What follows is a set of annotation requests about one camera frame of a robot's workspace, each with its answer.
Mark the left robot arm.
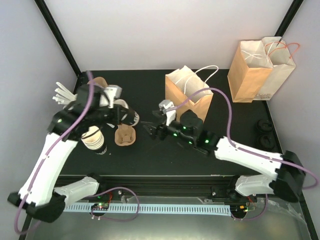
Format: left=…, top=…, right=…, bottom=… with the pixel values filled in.
left=7, top=83, right=139, bottom=223

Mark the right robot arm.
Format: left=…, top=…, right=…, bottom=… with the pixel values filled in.
left=143, top=110, right=306, bottom=203

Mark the black paper coffee cup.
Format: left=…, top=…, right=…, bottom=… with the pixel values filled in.
left=114, top=99, right=140, bottom=127

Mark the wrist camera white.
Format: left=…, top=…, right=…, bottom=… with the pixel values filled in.
left=158, top=99, right=177, bottom=126
left=99, top=85, right=122, bottom=109

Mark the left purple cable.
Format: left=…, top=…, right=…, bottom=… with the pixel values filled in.
left=13, top=70, right=106, bottom=235

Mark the stack of pulp cup carriers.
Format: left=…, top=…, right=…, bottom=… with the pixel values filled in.
left=87, top=76, right=108, bottom=91

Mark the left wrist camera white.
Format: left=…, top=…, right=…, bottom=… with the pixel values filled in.
left=99, top=85, right=122, bottom=109

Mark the white paper bag orange handle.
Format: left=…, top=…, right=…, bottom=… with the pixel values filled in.
left=254, top=36, right=300, bottom=101

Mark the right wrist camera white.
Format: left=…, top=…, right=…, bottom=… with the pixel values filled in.
left=158, top=99, right=177, bottom=126

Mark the stack of paper cups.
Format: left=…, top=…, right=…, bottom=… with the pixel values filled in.
left=81, top=126, right=108, bottom=155

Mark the black cup lids stack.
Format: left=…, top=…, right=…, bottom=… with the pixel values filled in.
left=256, top=119, right=274, bottom=133

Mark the large brown paper bag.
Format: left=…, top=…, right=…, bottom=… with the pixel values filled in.
left=227, top=40, right=273, bottom=103

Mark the light blue cable duct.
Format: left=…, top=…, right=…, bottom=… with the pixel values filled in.
left=64, top=202, right=231, bottom=217

